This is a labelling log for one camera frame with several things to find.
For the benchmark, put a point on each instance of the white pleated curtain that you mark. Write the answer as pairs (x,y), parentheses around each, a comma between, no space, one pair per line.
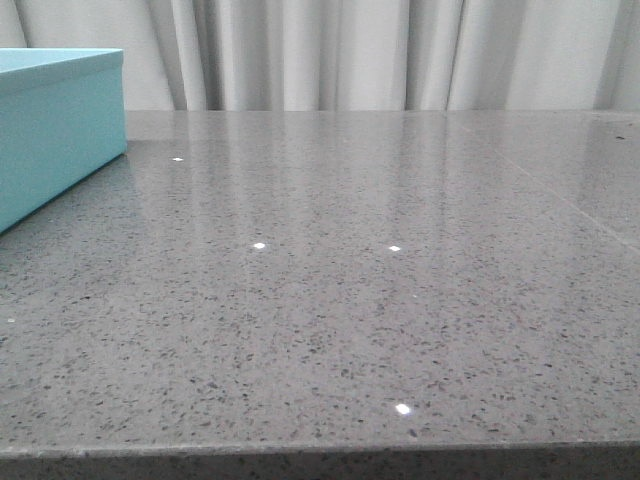
(351,55)

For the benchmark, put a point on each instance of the light blue open box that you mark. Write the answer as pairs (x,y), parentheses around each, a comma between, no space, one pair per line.
(62,118)

